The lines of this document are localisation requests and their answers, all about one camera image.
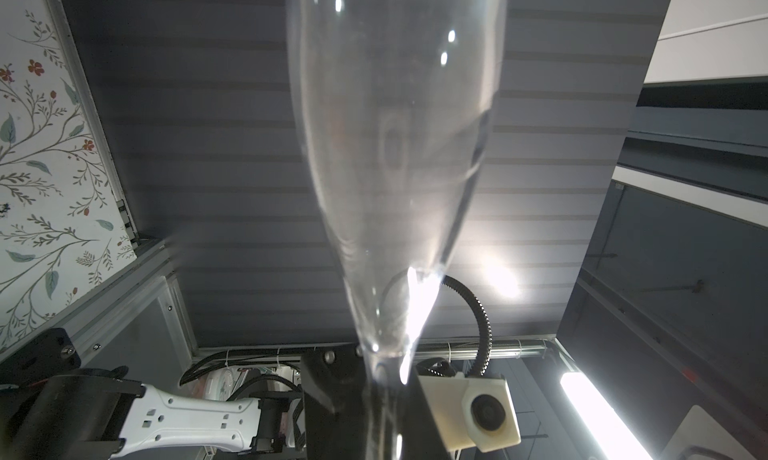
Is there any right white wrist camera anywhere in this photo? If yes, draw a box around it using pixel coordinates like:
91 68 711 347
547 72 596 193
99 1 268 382
419 376 522 453

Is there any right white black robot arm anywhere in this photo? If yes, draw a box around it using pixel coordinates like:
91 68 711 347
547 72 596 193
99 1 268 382
1 328 367 459

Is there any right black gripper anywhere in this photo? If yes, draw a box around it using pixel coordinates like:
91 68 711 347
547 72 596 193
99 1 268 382
300 345 450 459

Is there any right black corrugated cable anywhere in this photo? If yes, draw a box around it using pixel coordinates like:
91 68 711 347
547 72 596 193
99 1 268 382
377 267 493 378

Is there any floral table mat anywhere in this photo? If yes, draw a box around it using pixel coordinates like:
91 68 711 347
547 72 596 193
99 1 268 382
1 0 135 349

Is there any clear wine glass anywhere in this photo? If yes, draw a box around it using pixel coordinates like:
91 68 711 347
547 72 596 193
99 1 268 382
286 0 507 459

